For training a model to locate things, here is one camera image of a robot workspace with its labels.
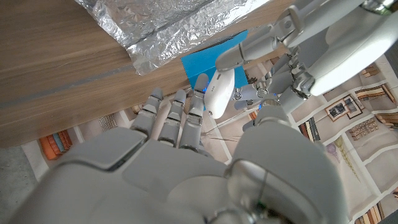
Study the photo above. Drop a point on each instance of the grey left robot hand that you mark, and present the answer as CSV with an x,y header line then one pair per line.
x,y
342,37

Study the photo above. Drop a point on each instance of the aluminum foil sheet with roll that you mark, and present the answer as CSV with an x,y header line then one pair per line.
x,y
161,28

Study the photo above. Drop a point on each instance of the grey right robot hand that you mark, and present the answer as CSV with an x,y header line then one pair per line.
x,y
171,186

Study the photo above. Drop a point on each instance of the blue folded origami paper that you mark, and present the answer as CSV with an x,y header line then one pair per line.
x,y
202,62

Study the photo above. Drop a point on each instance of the printed bookshelf backdrop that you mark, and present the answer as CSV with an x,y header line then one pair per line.
x,y
357,140

